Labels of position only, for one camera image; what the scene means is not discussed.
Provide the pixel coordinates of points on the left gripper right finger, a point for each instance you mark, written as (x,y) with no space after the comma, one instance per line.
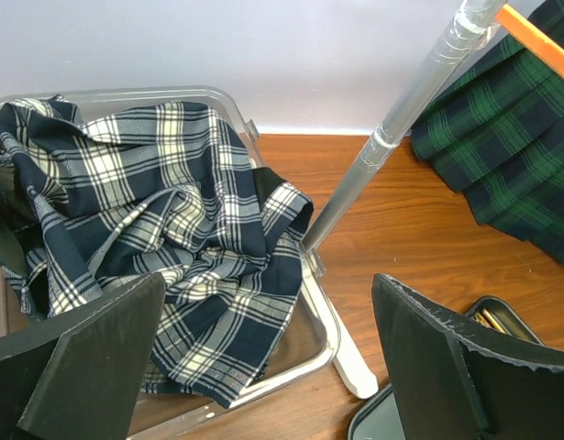
(454,378)

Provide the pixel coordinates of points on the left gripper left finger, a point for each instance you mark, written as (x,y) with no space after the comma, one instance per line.
(77,375)

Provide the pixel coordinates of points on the navy white plaid skirt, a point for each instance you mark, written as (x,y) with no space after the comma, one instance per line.
(168,189)

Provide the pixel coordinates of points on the green plaid skirt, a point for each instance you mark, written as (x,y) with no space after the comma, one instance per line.
(496,135)

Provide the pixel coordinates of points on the orange plastic hanger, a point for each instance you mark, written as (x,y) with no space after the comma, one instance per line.
(532,38)

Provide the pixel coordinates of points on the gold spoon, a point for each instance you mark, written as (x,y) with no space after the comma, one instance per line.
(489,320)

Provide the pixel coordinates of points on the black tray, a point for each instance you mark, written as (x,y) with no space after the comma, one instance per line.
(378,418)

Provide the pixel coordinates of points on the white metal clothes rack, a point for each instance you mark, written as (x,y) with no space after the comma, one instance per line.
(470,28)

